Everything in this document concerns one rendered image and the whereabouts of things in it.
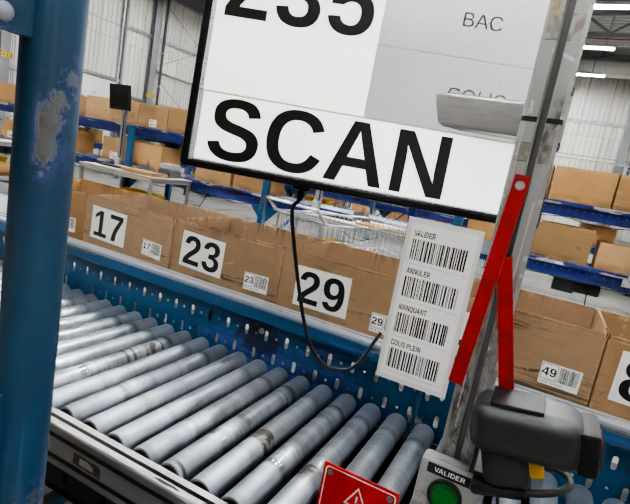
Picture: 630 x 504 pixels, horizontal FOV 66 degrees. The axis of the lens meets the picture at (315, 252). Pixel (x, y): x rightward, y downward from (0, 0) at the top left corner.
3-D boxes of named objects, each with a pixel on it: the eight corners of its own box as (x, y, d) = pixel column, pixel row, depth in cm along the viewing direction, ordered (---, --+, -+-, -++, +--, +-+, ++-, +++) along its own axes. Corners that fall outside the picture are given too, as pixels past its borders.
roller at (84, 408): (63, 440, 92) (46, 425, 94) (228, 363, 139) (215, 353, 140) (69, 419, 91) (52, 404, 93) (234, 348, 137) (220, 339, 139)
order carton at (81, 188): (9, 219, 184) (13, 174, 181) (77, 217, 211) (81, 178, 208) (82, 242, 168) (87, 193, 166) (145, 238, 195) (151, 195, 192)
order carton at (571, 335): (409, 351, 120) (424, 284, 117) (435, 325, 146) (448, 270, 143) (587, 410, 104) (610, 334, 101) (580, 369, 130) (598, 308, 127)
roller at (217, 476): (178, 505, 80) (181, 478, 80) (316, 397, 127) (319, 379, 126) (202, 519, 78) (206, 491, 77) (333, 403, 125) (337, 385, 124)
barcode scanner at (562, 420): (594, 538, 45) (608, 430, 44) (461, 498, 50) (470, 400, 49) (589, 500, 51) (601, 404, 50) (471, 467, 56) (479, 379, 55)
